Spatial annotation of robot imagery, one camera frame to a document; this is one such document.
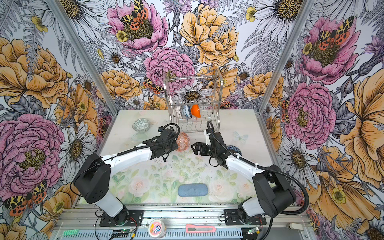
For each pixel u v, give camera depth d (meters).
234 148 0.92
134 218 0.73
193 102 1.22
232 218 0.74
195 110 1.09
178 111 1.05
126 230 0.71
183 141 0.94
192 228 0.71
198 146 0.79
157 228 0.63
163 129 0.81
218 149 0.69
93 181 0.45
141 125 1.12
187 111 1.05
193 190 0.80
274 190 0.45
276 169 0.44
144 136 1.08
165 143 0.65
